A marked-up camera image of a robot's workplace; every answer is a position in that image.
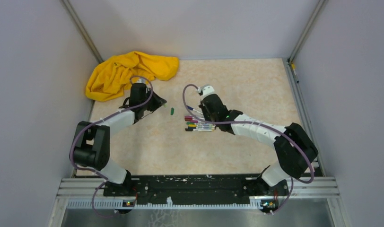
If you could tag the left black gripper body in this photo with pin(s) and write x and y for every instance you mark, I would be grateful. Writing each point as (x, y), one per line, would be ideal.
(153, 104)

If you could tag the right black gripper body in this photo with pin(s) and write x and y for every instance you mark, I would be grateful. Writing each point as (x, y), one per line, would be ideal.
(210, 117)

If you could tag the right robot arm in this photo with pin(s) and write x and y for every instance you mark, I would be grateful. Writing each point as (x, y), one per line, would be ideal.
(294, 149)

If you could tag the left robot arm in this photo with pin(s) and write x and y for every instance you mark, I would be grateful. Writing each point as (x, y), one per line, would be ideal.
(90, 149)

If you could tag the yellow cloth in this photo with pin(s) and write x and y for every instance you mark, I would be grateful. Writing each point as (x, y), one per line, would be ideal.
(112, 77)

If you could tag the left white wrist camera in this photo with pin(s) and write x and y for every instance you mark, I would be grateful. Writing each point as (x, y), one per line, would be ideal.
(142, 81)

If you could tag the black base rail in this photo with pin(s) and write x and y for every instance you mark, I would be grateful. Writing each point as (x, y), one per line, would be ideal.
(197, 189)

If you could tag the aluminium frame rail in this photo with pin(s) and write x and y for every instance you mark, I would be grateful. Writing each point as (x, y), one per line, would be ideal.
(87, 192)

